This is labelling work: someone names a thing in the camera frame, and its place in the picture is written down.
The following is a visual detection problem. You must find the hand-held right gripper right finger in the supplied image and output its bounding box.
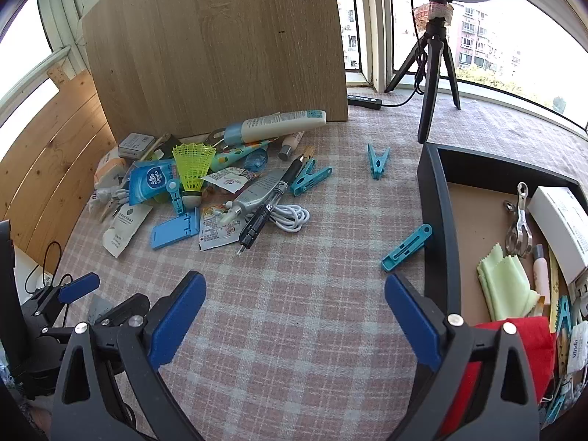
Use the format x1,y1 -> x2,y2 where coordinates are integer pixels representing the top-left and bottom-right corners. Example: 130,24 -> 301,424
384,272 -> 541,441

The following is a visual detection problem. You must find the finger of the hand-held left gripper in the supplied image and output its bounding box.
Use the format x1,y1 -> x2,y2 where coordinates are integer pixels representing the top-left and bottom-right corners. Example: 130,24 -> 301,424
25,273 -> 100,329
92,293 -> 152,328

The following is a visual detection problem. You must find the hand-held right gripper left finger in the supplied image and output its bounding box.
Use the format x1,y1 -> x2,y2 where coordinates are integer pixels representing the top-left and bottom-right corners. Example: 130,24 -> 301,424
50,270 -> 207,441

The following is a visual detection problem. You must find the white paper sachet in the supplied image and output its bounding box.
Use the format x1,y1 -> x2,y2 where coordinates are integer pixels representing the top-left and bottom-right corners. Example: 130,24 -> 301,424
102,202 -> 154,258

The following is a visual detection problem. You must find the black storage container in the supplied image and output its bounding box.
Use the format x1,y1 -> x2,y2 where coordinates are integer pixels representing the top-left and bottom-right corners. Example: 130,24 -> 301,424
417,142 -> 588,428

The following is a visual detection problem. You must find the black pen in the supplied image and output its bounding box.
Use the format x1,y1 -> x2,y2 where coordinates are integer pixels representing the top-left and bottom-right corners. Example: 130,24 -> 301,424
236,154 -> 306,257

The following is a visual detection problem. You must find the blue tissue pack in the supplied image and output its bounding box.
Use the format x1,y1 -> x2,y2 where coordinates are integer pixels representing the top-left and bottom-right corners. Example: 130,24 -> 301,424
129,160 -> 178,206

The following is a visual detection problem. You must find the silver tube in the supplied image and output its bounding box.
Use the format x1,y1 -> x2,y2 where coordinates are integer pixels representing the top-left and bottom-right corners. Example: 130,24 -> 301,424
224,170 -> 289,222

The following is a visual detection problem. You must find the white cable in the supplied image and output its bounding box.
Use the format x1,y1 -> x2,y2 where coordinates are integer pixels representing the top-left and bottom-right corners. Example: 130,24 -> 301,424
265,204 -> 311,233

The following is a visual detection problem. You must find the yellow shuttlecock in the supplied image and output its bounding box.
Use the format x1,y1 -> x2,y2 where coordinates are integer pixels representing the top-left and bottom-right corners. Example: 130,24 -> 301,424
173,143 -> 217,208

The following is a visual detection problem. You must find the blue clothespin with hook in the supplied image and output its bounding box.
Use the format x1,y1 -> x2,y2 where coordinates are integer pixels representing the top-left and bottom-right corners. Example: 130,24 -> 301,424
290,158 -> 333,196

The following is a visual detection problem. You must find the blue folding phone stand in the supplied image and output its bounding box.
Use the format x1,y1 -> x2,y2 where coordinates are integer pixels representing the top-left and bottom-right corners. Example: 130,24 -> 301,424
151,181 -> 201,250

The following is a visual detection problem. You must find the white orange snack sachet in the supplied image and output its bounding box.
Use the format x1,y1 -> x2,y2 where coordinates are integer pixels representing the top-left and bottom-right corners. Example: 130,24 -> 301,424
198,204 -> 245,251

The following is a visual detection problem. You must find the green cleaning cloth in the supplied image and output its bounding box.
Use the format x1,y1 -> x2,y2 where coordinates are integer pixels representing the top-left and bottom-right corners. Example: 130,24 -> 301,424
477,243 -> 541,321

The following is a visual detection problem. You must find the pink plaid tablecloth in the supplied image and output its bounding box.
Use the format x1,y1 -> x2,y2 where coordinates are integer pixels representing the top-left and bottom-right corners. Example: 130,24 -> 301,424
46,94 -> 588,441

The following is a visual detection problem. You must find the red cloth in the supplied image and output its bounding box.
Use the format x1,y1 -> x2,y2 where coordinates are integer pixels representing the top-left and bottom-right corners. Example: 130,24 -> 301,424
438,317 -> 557,439

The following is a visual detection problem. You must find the orange white packet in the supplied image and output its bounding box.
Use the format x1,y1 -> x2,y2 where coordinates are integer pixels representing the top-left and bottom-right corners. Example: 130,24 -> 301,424
94,151 -> 128,190

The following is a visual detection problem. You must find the pine plank panel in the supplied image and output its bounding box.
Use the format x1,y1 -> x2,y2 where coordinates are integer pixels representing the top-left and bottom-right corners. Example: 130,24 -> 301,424
0,69 -> 116,272

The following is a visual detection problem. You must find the slim pink bottle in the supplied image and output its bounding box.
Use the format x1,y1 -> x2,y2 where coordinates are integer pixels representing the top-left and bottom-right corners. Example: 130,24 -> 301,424
533,244 -> 551,306

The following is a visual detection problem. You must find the metal clip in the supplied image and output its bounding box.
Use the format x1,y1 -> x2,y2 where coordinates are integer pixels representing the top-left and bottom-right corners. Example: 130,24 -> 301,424
503,183 -> 534,256

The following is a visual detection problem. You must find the white pink sachet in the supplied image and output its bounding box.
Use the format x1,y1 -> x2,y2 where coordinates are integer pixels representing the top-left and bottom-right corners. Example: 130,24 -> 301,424
202,167 -> 259,194

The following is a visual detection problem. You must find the small metal tin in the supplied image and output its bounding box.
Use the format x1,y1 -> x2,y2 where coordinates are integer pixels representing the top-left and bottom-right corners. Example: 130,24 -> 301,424
117,133 -> 156,159

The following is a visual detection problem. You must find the clear blue plastic piece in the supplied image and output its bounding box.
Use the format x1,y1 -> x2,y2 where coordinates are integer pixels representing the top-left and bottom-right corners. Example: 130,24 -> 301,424
243,151 -> 268,172

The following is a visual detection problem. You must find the white cardboard box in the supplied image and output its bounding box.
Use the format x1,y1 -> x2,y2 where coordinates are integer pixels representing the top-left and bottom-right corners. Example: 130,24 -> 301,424
527,186 -> 588,286

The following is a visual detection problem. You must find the fruit print teal tube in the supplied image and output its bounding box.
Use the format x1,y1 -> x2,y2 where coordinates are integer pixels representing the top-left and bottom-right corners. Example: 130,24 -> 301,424
215,141 -> 270,167

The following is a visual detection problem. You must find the small pale bottle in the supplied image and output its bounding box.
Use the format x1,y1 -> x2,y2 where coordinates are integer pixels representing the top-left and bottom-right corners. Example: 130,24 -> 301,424
278,131 -> 305,161

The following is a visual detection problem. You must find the white lotion tube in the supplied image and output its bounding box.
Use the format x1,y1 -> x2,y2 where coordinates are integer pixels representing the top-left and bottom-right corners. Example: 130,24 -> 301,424
224,110 -> 327,144

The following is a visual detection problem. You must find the black inline remote control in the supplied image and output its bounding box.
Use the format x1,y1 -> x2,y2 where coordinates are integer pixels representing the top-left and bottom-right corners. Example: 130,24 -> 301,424
348,95 -> 383,110

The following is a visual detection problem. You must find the black tripod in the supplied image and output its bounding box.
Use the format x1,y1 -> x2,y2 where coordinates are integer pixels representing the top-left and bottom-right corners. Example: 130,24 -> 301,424
385,14 -> 462,144

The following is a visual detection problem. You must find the upright wooden board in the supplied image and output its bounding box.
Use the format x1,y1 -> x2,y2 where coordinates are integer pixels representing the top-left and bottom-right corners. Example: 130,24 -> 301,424
82,0 -> 350,141

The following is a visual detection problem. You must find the thin black cable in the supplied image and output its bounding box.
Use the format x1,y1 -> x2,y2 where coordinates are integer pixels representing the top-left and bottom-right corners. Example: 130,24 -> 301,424
25,241 -> 74,295

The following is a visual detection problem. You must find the black power cable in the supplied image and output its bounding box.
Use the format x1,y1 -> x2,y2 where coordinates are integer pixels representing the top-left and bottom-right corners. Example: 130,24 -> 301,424
381,0 -> 430,107

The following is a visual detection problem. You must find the white window frame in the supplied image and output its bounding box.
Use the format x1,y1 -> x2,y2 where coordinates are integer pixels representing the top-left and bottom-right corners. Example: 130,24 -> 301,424
337,0 -> 393,93

